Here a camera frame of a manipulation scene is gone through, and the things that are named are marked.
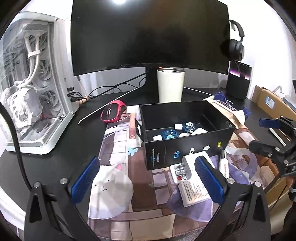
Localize black desk cables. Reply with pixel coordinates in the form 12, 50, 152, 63
67, 69, 151, 105

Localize beige blue snack bag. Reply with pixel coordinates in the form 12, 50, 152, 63
203, 95, 247, 129

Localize white remote colourful buttons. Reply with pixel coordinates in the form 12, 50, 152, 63
170, 163, 192, 185

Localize cardboard box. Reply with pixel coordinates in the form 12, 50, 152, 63
251, 85, 296, 121

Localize black curved monitor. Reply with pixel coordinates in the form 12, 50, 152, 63
71, 1, 230, 75

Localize small white cap bottle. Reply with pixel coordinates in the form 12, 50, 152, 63
174, 123, 183, 130

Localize red black computer mouse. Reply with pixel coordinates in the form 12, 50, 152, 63
100, 100, 126, 123

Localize white PC case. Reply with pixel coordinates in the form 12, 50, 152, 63
1, 11, 80, 155

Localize white cream tube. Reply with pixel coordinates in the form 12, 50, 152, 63
219, 150, 229, 179

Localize black headphones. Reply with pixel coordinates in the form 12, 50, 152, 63
220, 20, 245, 61

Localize anime printed desk mat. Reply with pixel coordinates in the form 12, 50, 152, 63
88, 105, 278, 240

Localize black camera cable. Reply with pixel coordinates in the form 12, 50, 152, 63
0, 101, 33, 190

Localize black speaker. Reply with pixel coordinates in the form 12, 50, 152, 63
226, 61, 252, 100

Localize black storage box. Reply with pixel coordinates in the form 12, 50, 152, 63
136, 101, 235, 170

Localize orange cap glue bottle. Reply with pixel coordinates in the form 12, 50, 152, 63
152, 135, 163, 141

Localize white medicine carton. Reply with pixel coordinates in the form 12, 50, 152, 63
178, 180, 211, 207

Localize smartphone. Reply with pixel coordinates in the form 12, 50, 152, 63
269, 128, 291, 147

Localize cream tumbler cup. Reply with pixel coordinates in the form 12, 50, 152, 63
157, 68, 185, 103

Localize white USB wall charger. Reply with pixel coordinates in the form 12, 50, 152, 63
182, 151, 215, 180

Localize white square adapter box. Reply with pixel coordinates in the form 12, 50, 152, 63
191, 128, 208, 135

